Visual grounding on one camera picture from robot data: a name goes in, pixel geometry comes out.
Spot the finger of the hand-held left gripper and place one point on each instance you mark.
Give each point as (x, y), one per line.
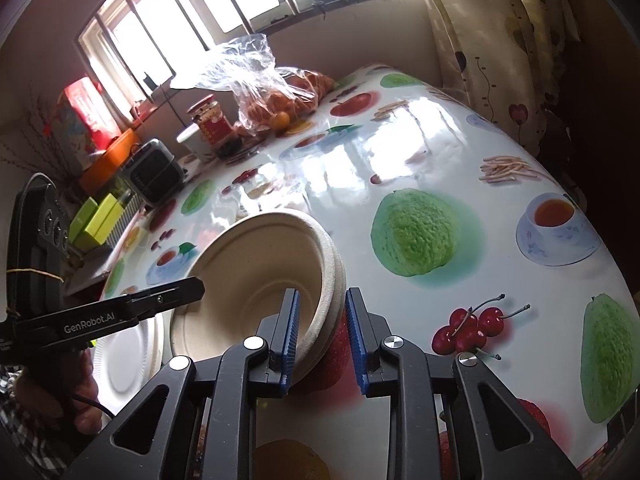
(170, 297)

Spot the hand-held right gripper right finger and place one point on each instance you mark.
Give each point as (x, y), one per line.
(352, 340)

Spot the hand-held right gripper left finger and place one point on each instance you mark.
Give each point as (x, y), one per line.
(291, 345)

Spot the white ribbed foam plate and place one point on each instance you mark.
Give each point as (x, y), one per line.
(125, 360)

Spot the person's left forearm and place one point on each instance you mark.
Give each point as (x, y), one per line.
(25, 435)

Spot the person's left hand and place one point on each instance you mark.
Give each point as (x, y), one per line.
(87, 385)

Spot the grey striped tray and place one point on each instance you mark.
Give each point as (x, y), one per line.
(127, 220)

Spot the lime green box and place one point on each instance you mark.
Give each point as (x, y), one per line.
(102, 222)
(82, 220)

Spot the grey portable fan heater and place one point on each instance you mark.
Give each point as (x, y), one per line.
(152, 172)

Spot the orange box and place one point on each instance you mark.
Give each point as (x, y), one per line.
(110, 160)

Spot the white plastic tub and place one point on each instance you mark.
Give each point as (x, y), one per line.
(192, 142)

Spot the glass jar with red label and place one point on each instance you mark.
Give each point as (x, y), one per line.
(212, 125)

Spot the dried branches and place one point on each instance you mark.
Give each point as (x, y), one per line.
(30, 130)

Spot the food print tablecloth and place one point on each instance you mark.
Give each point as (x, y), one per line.
(425, 160)

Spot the red gift bag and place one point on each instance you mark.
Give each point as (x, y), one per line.
(82, 115)

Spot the clear plastic bag of oranges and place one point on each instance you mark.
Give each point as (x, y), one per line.
(270, 90)

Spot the window grille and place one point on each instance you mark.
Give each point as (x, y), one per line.
(225, 5)

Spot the cream patterned curtain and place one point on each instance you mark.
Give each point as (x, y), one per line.
(500, 50)

